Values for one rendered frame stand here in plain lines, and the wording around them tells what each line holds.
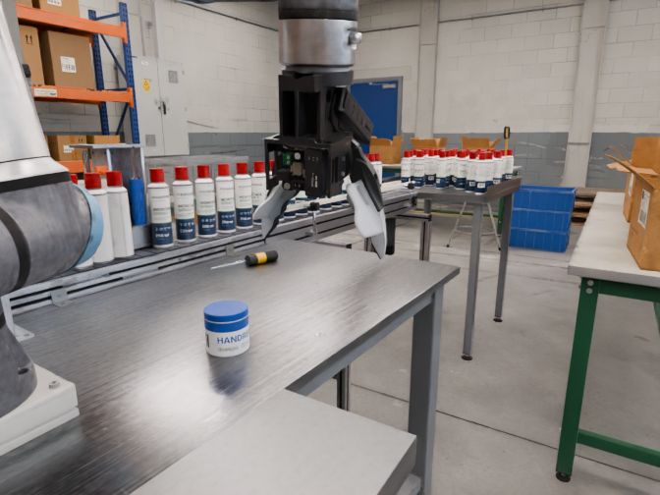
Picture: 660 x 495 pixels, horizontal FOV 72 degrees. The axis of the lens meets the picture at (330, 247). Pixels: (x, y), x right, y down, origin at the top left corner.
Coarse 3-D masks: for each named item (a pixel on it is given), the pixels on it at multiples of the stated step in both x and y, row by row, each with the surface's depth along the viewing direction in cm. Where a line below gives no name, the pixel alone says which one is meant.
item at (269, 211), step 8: (280, 184) 50; (272, 192) 51; (280, 192) 52; (288, 192) 53; (296, 192) 53; (272, 200) 52; (280, 200) 54; (288, 200) 55; (256, 208) 50; (264, 208) 52; (272, 208) 54; (280, 208) 54; (256, 216) 51; (264, 216) 54; (272, 216) 55; (264, 224) 56; (272, 224) 55; (264, 232) 56
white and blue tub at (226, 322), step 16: (208, 304) 74; (224, 304) 74; (240, 304) 74; (208, 320) 71; (224, 320) 70; (240, 320) 71; (208, 336) 71; (224, 336) 70; (240, 336) 72; (208, 352) 72; (224, 352) 71; (240, 352) 72
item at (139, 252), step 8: (240, 232) 139; (248, 232) 140; (200, 240) 129; (208, 240) 129; (216, 240) 130; (144, 248) 119; (152, 248) 119; (168, 248) 119; (176, 248) 119; (136, 256) 111; (144, 256) 111; (96, 264) 104; (104, 264) 104; (112, 264) 105; (72, 272) 98; (80, 272) 99; (48, 280) 94
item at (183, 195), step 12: (180, 168) 120; (180, 180) 121; (180, 192) 121; (180, 204) 121; (192, 204) 124; (180, 216) 122; (192, 216) 124; (180, 228) 123; (192, 228) 124; (180, 240) 124; (192, 240) 125
